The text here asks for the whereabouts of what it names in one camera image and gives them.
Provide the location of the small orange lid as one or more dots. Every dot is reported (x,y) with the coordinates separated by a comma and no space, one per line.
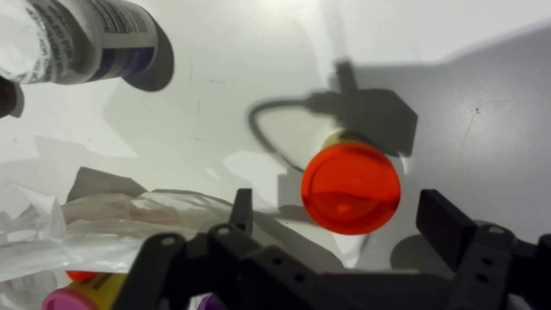
(80,275)

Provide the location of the white pill bottle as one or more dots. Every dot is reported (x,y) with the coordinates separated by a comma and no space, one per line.
(71,41)

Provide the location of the purple play-doh tub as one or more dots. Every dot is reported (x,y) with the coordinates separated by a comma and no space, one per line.
(207,301)

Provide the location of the orange lid play-doh tub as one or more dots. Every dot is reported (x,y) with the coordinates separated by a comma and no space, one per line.
(350,186)

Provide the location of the pink lid play-doh tub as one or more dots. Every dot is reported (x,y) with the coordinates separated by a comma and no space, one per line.
(95,293)

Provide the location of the white plastic bag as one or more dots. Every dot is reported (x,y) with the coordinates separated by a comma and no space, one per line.
(99,227)

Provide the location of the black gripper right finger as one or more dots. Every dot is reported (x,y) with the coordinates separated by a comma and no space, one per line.
(445,225)

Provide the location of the brown plush toy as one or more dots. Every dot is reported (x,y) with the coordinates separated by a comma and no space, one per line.
(9,98)

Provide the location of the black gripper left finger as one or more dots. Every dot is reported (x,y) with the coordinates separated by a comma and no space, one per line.
(242,213)

